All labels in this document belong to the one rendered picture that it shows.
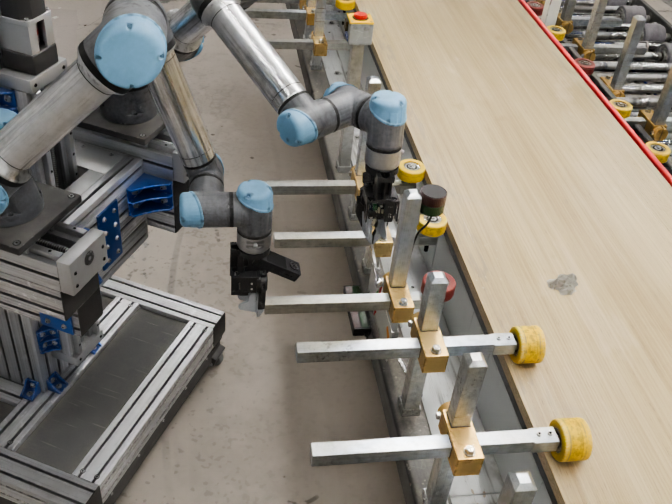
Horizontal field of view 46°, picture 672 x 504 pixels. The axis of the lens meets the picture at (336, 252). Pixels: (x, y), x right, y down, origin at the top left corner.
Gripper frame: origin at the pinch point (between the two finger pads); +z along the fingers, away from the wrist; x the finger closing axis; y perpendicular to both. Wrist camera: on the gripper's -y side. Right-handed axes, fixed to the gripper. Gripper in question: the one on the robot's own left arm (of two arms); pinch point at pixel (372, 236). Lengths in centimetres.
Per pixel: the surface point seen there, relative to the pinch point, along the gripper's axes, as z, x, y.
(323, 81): 23, 7, -141
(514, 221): 11, 44, -22
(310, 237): 14.9, -11.1, -22.0
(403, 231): -1.7, 7.0, 0.6
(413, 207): -8.3, 8.4, 1.0
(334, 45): 11, 11, -147
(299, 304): 16.3, -16.4, 3.6
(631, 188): 11, 84, -38
